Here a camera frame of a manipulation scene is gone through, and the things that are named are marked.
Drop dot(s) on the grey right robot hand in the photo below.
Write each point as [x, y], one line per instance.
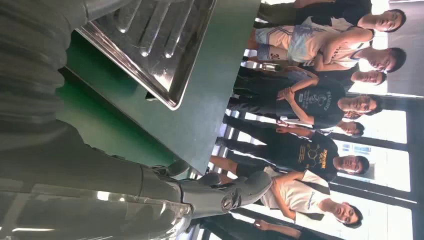
[82, 185]

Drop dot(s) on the green belt conveyor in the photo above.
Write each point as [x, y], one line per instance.
[106, 132]

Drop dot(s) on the person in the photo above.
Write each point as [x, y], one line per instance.
[308, 43]
[232, 230]
[351, 128]
[331, 11]
[321, 102]
[367, 78]
[294, 195]
[298, 152]

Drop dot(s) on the white scale with steel tray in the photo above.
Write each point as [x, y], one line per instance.
[149, 39]

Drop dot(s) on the clear plastic bottle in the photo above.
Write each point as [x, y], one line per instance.
[270, 67]

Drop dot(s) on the black window frame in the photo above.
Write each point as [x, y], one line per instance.
[415, 165]

